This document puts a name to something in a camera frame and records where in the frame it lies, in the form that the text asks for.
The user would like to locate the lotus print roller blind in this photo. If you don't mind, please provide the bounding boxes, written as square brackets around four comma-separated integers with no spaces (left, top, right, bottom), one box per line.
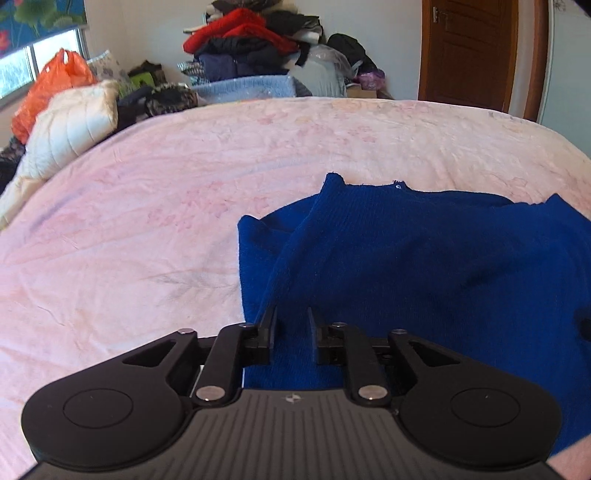
[0,0,89,59]

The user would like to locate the floral pillow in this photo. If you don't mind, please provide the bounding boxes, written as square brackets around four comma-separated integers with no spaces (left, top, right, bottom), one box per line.
[85,49,135,98]

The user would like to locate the pink blanket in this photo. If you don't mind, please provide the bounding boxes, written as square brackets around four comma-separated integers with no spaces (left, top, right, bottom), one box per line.
[0,96,591,480]

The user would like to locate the black sequined garment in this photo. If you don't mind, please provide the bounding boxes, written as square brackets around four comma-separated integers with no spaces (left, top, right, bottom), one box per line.
[209,0,279,15]

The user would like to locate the brown wooden door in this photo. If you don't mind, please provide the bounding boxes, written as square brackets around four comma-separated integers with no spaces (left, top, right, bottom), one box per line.
[417,0,550,121]

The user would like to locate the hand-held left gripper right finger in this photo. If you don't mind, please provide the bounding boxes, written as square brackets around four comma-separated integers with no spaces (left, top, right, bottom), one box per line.
[307,306,468,409]

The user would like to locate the blue beaded sweater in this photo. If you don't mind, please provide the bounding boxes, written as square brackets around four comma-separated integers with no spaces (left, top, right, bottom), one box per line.
[236,172,591,459]

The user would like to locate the white quilted jacket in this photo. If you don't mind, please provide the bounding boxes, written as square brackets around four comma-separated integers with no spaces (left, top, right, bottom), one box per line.
[0,79,121,232]

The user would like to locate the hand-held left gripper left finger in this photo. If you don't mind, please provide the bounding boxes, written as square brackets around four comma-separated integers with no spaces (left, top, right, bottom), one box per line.
[115,306,279,408]

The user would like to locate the black and white patterned quilt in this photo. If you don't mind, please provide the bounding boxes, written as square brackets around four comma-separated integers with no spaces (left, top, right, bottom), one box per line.
[0,143,27,195]

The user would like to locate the light blue knitted cloth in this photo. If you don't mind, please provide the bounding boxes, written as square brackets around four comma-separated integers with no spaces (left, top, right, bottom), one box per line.
[189,74,313,106]

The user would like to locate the green item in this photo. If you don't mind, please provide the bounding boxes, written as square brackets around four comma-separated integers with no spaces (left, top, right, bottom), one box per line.
[126,60,165,92]

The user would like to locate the grey and black clothes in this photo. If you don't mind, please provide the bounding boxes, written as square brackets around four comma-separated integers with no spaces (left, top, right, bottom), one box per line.
[265,10,324,47]

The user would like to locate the pale blue wardrobe door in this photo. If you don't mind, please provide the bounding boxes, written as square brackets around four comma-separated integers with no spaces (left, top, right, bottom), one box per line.
[538,0,591,161]

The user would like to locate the black bag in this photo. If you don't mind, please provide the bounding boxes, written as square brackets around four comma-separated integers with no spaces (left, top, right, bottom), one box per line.
[326,32,378,77]

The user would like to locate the red garment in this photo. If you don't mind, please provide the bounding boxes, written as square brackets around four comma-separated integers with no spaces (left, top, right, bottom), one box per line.
[183,7,301,56]

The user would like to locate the dark navy clothes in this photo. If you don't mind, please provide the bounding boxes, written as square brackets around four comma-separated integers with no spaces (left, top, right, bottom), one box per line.
[196,37,297,82]

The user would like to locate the clear plastic bag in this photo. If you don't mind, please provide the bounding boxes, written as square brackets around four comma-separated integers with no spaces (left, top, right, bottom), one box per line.
[288,43,356,98]

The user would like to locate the dark patterned clothes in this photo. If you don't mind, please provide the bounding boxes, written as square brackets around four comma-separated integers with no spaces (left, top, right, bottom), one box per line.
[117,82,199,135]

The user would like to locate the purple cloth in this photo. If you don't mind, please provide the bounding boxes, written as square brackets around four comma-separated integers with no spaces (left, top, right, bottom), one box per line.
[357,68,387,92]

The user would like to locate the window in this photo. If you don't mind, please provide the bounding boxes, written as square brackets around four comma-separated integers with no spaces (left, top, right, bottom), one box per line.
[0,27,92,110]

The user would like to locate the orange plastic bag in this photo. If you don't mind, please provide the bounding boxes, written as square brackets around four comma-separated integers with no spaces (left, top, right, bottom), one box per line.
[11,49,100,145]

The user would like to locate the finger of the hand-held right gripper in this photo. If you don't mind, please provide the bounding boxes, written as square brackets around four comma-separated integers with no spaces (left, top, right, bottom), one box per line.
[574,308,591,343]

